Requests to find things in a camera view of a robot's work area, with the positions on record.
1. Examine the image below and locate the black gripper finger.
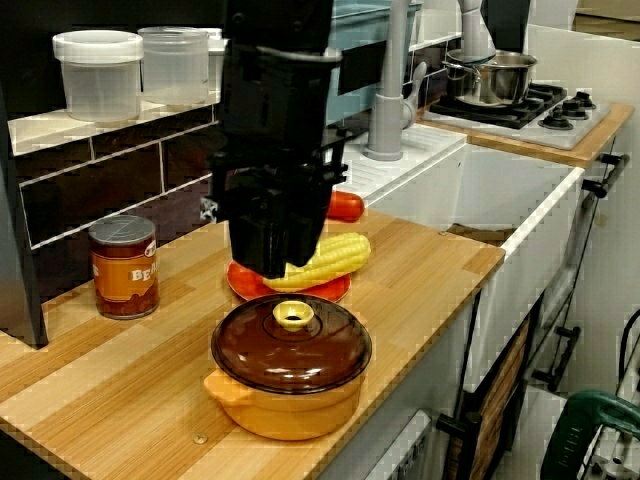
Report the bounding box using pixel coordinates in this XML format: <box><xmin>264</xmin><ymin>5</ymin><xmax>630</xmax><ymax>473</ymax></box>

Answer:
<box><xmin>228</xmin><ymin>218</ymin><xmax>291</xmax><ymax>281</ymax></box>
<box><xmin>288</xmin><ymin>214</ymin><xmax>325</xmax><ymax>279</ymax></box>

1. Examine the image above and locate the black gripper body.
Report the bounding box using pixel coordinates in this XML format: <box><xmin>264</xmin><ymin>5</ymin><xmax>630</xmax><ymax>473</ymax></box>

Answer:
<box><xmin>202</xmin><ymin>47</ymin><xmax>349</xmax><ymax>224</ymax></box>

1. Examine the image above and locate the yellow toy corn cob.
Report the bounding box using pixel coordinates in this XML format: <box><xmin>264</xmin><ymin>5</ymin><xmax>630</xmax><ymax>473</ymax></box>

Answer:
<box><xmin>262</xmin><ymin>232</ymin><xmax>372</xmax><ymax>292</ymax></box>

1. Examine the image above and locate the brown transparent pot lid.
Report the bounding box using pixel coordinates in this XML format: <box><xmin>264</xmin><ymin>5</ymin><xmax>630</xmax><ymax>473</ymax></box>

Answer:
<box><xmin>210</xmin><ymin>293</ymin><xmax>374</xmax><ymax>394</ymax></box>

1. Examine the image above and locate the red plastic plate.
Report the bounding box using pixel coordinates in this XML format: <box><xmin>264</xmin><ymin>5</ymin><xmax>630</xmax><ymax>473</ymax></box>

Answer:
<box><xmin>226</xmin><ymin>259</ymin><xmax>353</xmax><ymax>304</ymax></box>

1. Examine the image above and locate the red toy sausage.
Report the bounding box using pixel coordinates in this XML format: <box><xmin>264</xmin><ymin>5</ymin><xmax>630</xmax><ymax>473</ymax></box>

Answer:
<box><xmin>325</xmin><ymin>190</ymin><xmax>365</xmax><ymax>222</ymax></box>

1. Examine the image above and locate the white jar with printed label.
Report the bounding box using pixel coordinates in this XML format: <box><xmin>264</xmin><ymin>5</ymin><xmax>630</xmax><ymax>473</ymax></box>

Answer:
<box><xmin>137</xmin><ymin>26</ymin><xmax>210</xmax><ymax>106</ymax></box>
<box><xmin>207</xmin><ymin>27</ymin><xmax>229</xmax><ymax>96</ymax></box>

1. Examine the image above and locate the grey toy faucet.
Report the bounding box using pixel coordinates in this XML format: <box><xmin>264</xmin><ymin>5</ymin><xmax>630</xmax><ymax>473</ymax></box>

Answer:
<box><xmin>362</xmin><ymin>0</ymin><xmax>496</xmax><ymax>161</ymax></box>

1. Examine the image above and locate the blue plastic dish bin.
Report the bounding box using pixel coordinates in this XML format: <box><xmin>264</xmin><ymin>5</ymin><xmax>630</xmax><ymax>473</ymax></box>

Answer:
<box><xmin>327</xmin><ymin>0</ymin><xmax>424</xmax><ymax>126</ymax></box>

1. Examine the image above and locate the brown beans can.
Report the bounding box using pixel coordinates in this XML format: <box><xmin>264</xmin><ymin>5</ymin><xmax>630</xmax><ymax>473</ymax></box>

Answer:
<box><xmin>88</xmin><ymin>214</ymin><xmax>161</xmax><ymax>321</ymax></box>

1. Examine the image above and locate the orange toy cooking pot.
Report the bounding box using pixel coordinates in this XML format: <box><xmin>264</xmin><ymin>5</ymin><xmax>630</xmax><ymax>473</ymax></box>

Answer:
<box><xmin>203</xmin><ymin>344</ymin><xmax>369</xmax><ymax>441</ymax></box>

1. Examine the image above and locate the translucent white lidded jar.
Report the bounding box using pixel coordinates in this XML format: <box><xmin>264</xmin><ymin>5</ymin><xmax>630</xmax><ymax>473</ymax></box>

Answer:
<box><xmin>52</xmin><ymin>30</ymin><xmax>145</xmax><ymax>123</ymax></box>

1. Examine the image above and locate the white toy kitchen unit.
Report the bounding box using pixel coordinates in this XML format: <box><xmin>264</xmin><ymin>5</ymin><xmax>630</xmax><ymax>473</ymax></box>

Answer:
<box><xmin>319</xmin><ymin>22</ymin><xmax>640</xmax><ymax>480</ymax></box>

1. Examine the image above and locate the stainless steel pot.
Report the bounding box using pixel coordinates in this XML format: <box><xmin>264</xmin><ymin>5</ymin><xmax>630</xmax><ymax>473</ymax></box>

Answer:
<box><xmin>442</xmin><ymin>48</ymin><xmax>539</xmax><ymax>107</ymax></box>

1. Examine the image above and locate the dark grey shelf side panel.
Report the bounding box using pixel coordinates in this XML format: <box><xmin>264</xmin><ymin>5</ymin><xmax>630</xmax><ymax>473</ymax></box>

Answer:
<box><xmin>0</xmin><ymin>74</ymin><xmax>50</xmax><ymax>350</ymax></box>

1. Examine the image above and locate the wood patterned cabinet door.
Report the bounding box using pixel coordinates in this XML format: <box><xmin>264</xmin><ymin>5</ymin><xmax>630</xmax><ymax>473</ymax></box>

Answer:
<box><xmin>469</xmin><ymin>319</ymin><xmax>531</xmax><ymax>480</ymax></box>

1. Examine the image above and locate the black toy stove top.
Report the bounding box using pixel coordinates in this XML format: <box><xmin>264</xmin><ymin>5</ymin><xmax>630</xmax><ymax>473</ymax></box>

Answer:
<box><xmin>422</xmin><ymin>82</ymin><xmax>614</xmax><ymax>151</ymax></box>

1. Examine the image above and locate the green clamp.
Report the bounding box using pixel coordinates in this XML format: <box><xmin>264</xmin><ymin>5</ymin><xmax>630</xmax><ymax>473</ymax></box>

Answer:
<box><xmin>539</xmin><ymin>389</ymin><xmax>640</xmax><ymax>480</ymax></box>

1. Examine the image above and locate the white wall shelf board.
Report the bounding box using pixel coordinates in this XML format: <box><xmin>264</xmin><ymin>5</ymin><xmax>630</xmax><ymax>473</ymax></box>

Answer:
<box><xmin>9</xmin><ymin>102</ymin><xmax>224</xmax><ymax>156</ymax></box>

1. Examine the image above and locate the black cable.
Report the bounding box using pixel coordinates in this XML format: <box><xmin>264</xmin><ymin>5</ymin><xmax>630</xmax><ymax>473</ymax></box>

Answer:
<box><xmin>618</xmin><ymin>308</ymin><xmax>640</xmax><ymax>394</ymax></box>

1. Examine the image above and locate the aluminium frame rail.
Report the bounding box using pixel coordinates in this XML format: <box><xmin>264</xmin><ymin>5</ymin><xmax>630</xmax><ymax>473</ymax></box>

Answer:
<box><xmin>582</xmin><ymin>424</ymin><xmax>640</xmax><ymax>480</ymax></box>

